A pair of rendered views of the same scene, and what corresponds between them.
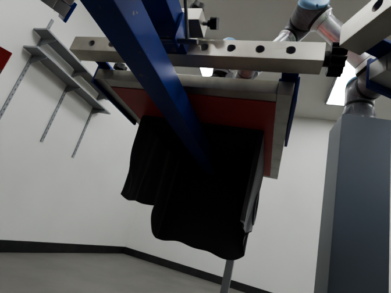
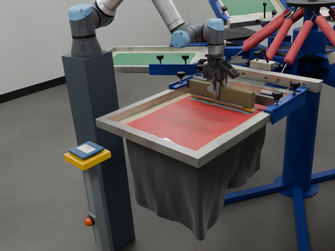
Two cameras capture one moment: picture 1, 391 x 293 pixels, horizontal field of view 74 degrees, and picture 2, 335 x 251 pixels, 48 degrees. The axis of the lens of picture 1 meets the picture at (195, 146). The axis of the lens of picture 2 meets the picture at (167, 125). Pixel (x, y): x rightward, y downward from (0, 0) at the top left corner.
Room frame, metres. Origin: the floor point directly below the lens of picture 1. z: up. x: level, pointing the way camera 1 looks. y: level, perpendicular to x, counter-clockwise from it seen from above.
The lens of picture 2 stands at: (2.51, 0.51, 1.63)
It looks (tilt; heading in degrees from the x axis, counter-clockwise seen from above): 24 degrees down; 206
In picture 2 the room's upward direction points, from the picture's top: 4 degrees counter-clockwise
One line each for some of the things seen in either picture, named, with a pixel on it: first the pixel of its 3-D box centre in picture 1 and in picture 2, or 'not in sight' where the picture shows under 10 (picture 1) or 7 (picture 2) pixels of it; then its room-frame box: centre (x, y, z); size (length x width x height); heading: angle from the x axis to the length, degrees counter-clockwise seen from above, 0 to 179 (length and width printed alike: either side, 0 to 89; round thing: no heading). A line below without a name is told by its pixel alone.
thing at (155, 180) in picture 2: (209, 205); (162, 180); (1.28, -0.14, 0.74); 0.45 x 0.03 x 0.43; 71
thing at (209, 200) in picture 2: (153, 185); (233, 172); (1.13, 0.13, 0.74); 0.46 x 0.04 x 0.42; 161
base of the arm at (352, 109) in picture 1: (358, 115); (84, 43); (1.00, -0.66, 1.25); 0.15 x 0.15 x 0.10
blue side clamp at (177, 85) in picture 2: (283, 116); (191, 83); (0.69, -0.23, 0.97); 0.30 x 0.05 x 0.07; 161
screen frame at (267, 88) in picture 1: (209, 137); (203, 109); (1.01, -0.05, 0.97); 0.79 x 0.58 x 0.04; 161
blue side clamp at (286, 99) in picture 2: (124, 99); (285, 105); (0.87, 0.30, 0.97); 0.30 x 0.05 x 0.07; 161
